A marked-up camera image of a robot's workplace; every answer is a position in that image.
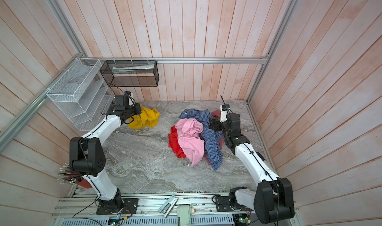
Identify yellow t-shirt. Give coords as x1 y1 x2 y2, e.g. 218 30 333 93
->
128 106 160 130

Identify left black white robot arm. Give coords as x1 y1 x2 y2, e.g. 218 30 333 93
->
69 91 141 214

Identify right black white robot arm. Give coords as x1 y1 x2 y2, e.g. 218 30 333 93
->
210 111 295 224

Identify red cloth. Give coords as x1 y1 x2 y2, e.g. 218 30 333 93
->
168 126 186 158

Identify blue checkered shirt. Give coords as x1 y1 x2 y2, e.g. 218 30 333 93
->
179 109 223 171

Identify pink shirt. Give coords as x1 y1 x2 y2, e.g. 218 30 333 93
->
175 118 205 167

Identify beige plastic box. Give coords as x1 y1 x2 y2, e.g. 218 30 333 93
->
177 205 195 226

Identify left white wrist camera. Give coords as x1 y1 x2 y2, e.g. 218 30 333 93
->
124 91 135 106

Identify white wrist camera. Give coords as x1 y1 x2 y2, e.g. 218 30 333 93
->
220 104 230 123
124 91 135 106

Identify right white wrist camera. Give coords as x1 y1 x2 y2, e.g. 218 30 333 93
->
220 104 230 123

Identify black wire mesh basket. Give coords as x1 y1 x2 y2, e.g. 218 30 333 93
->
100 60 160 87

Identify white wire mesh shelf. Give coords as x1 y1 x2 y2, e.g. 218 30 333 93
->
47 58 114 132

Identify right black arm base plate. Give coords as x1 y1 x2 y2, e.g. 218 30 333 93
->
211 195 241 212

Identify horizontal aluminium rail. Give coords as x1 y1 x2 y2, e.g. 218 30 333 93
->
84 56 268 64

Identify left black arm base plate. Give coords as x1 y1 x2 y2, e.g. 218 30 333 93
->
96 198 139 215

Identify silver metal bracket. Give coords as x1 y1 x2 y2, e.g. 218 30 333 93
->
158 195 179 218

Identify left aluminium frame rail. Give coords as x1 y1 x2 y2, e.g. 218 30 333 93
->
1 53 87 153

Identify aluminium frame rail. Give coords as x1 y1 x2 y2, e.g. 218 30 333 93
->
246 0 300 105
1 53 87 153

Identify right aluminium frame rail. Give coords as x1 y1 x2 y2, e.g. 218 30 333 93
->
246 0 300 105

